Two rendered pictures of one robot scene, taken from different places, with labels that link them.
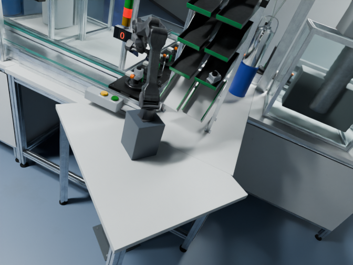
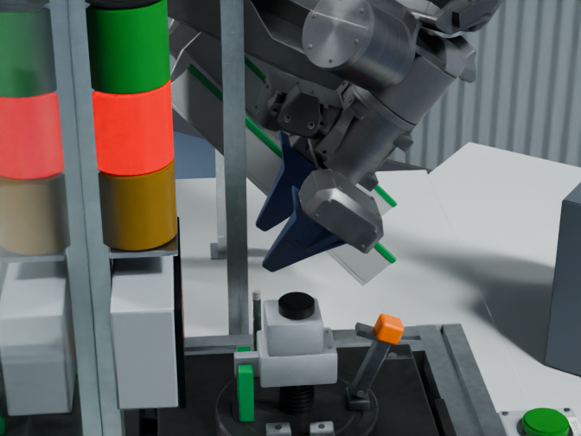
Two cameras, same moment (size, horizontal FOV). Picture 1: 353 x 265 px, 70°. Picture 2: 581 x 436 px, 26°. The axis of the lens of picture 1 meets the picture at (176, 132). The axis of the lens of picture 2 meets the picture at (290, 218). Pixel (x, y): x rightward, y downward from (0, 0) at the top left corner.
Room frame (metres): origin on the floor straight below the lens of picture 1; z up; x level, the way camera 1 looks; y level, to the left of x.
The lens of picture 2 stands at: (1.63, 1.20, 1.62)
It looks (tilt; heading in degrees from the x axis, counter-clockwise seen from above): 27 degrees down; 256
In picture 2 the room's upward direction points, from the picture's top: straight up
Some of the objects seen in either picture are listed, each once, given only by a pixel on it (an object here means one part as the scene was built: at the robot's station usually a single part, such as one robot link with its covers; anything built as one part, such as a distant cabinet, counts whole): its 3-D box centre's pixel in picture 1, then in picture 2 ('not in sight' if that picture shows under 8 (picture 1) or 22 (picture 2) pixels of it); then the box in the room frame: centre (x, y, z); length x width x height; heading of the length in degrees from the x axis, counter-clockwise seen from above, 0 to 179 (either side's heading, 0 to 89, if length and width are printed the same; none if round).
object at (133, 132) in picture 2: (127, 12); (130, 119); (1.55, 0.51, 1.34); 0.05 x 0.05 x 0.05
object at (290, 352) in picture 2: (138, 72); (284, 336); (1.41, 0.34, 1.06); 0.08 x 0.04 x 0.07; 171
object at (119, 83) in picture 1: (135, 87); (296, 433); (1.40, 0.34, 0.96); 0.24 x 0.24 x 0.02; 81
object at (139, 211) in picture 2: (126, 21); (134, 196); (1.55, 0.51, 1.29); 0.05 x 0.05 x 0.05
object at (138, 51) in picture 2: (128, 3); (124, 39); (1.55, 0.51, 1.39); 0.05 x 0.05 x 0.05
